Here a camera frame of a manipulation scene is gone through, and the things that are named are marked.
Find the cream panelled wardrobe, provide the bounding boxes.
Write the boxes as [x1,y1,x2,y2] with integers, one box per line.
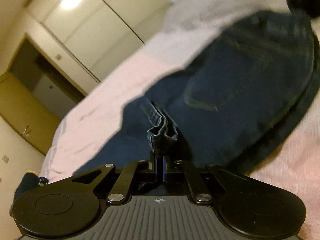
[27,0,172,80]

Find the grey pink bed cover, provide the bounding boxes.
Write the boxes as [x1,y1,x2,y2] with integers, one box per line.
[10,0,320,240]

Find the dark blue denim jeans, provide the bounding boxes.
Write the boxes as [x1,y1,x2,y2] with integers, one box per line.
[78,11,318,173]

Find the brown room door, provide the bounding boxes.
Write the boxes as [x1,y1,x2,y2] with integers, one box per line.
[1,36,85,154]

